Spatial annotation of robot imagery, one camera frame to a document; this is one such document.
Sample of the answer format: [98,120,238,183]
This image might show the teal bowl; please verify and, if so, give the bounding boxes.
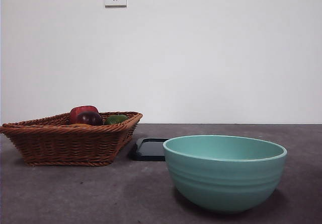
[162,134,288,214]

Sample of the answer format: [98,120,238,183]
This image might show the dark green tray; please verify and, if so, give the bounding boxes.
[128,137,172,162]

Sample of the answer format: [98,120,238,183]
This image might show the red apple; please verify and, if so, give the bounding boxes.
[69,105,100,124]

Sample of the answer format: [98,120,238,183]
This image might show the brown wicker basket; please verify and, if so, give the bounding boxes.
[0,111,143,167]

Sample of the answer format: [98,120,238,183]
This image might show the dark red plum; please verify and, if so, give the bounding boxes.
[76,111,103,127]

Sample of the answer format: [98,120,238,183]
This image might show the green avocado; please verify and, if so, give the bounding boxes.
[104,114,129,126]

